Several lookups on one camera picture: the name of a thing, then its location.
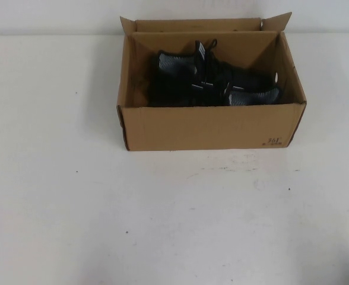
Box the black sneaker with foam stuffing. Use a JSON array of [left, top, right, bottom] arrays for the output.
[[192, 84, 283, 106]]

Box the brown cardboard shoe box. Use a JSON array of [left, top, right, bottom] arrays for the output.
[[116, 11, 308, 151]]

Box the black sneaker with grey lining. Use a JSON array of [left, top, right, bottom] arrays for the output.
[[148, 39, 278, 107]]

